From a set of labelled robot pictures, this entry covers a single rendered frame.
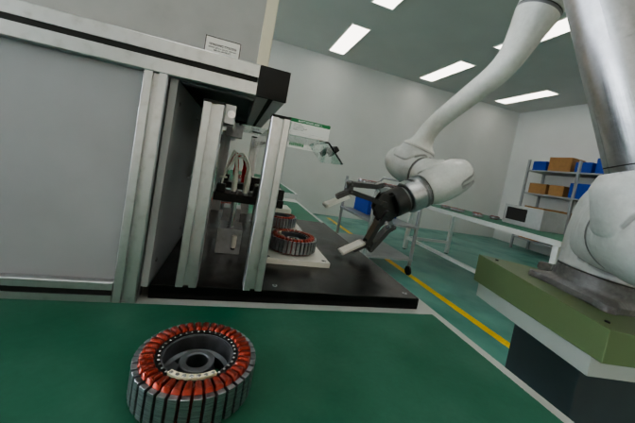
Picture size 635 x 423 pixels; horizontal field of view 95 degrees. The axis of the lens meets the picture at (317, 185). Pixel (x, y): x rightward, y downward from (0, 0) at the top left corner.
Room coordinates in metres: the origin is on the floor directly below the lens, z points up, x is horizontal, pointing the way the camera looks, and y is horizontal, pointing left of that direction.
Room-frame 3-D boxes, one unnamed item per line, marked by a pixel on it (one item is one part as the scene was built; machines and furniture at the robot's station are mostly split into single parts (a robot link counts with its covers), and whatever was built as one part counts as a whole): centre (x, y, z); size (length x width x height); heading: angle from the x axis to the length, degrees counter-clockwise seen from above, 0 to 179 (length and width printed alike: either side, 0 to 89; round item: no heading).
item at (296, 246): (0.68, 0.03, 0.80); 0.11 x 0.11 x 0.04
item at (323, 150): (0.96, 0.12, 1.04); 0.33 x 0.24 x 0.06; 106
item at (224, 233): (0.64, 0.17, 0.80); 0.07 x 0.05 x 0.06; 16
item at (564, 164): (6.01, -4.94, 1.93); 0.42 x 0.40 x 0.29; 18
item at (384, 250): (3.46, -0.77, 0.51); 1.01 x 0.60 x 1.01; 16
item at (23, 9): (0.71, 0.38, 1.09); 0.68 x 0.44 x 0.05; 16
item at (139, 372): (0.27, 0.09, 0.77); 0.11 x 0.11 x 0.04
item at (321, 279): (0.79, 0.08, 0.76); 0.64 x 0.47 x 0.02; 16
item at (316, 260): (0.68, 0.03, 0.78); 0.15 x 0.15 x 0.01; 16
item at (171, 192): (0.72, 0.31, 0.92); 0.66 x 0.01 x 0.30; 16
